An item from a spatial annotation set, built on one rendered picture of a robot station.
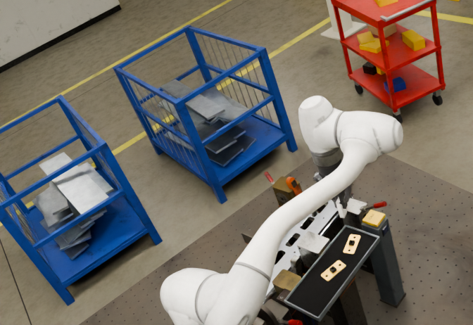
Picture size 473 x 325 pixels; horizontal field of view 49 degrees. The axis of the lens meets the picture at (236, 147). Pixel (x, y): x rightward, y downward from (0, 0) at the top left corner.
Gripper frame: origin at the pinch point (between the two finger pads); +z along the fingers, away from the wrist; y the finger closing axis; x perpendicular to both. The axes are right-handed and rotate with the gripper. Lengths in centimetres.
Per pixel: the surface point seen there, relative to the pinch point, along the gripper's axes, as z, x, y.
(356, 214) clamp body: 28.1, -23.5, 8.1
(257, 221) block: 31, -15, 49
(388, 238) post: 28.1, -13.8, -7.0
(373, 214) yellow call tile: 17.6, -15.2, -2.9
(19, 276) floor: 133, -9, 303
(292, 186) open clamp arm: 26, -33, 40
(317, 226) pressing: 33.6, -19.2, 24.6
